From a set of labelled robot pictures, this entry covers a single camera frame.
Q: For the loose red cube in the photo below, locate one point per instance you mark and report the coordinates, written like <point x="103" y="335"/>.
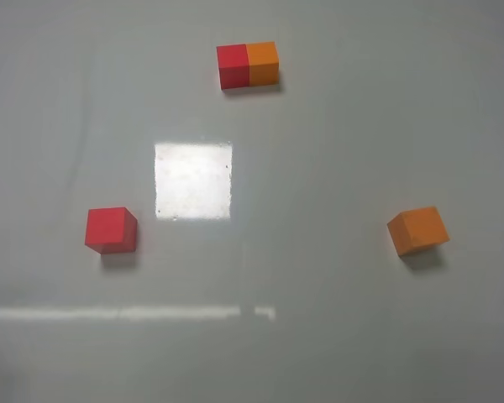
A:
<point x="111" y="230"/>

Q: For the red template cube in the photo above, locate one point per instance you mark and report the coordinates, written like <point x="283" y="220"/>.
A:
<point x="233" y="66"/>

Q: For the orange template cube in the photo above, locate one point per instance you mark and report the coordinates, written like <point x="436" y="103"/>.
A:
<point x="263" y="63"/>

